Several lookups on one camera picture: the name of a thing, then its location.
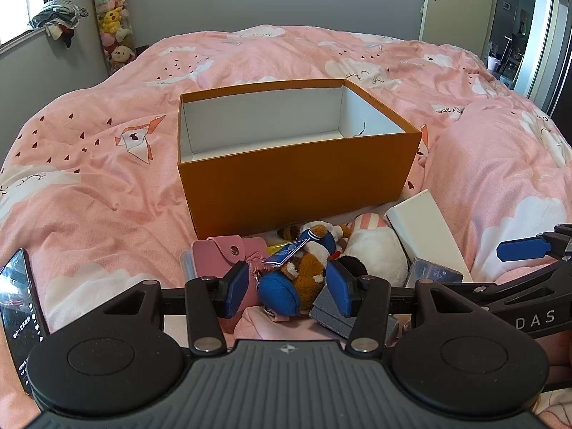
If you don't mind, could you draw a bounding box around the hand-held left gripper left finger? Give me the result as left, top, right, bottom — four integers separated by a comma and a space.
104, 260, 249, 357

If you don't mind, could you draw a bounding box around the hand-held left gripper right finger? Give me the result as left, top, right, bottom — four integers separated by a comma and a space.
325, 260, 477, 355

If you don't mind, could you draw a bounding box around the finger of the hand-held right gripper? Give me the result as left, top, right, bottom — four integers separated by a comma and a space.
497, 223, 572, 262
442, 260, 572, 305

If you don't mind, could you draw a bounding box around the dark grey gift box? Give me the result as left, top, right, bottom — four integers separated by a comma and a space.
309, 288, 399, 340

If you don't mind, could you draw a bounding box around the blue and brown plush toy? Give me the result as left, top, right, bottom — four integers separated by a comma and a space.
258, 221, 354, 318

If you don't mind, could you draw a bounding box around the picture card box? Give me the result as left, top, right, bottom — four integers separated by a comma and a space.
404, 257, 464, 289

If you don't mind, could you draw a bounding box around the white rectangular box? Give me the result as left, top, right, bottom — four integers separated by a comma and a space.
384, 189, 474, 283

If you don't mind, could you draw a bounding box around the orange cardboard box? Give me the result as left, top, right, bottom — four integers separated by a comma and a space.
178, 78, 423, 240

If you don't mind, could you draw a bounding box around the pink card wallet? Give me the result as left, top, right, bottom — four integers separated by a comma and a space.
191, 236, 269, 334

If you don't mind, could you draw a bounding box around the white plush toy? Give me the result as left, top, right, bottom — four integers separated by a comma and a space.
344, 213, 409, 289

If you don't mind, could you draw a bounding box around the pink printed blanket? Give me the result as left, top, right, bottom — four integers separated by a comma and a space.
0, 24, 572, 429

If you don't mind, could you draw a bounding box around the silver sliding door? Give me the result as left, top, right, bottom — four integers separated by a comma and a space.
514, 0, 572, 119

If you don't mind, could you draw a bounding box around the black smartphone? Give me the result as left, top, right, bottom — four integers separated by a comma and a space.
0, 248, 51, 396

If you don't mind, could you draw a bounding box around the white door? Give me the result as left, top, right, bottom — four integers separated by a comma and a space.
419, 0, 499, 56

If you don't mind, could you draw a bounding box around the hanging stack of plush toys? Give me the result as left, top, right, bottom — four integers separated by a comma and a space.
87, 0, 136, 71

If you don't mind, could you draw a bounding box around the pile of clothes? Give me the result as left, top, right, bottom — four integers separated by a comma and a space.
28, 0, 89, 49

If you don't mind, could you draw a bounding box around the window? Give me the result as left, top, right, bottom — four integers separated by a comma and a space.
0, 0, 56, 50

